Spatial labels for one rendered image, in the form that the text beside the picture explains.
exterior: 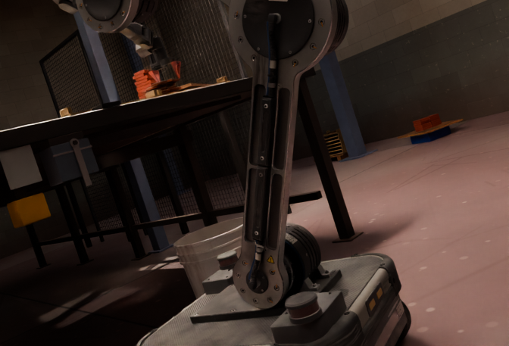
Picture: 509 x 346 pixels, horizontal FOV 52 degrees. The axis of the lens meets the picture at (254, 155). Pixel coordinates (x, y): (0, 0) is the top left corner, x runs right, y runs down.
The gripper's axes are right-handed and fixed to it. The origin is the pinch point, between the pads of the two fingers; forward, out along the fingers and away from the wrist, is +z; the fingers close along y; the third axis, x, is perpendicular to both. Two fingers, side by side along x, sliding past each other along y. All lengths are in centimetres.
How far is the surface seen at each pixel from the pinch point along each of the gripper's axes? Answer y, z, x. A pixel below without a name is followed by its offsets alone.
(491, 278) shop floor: -102, 102, 47
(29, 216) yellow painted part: 18, 35, 90
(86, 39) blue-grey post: 120, -74, -148
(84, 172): 8, 28, 72
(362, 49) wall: -56, -16, -519
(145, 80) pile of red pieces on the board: 47, -16, -71
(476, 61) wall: -178, 48, -436
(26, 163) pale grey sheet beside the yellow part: 17, 19, 84
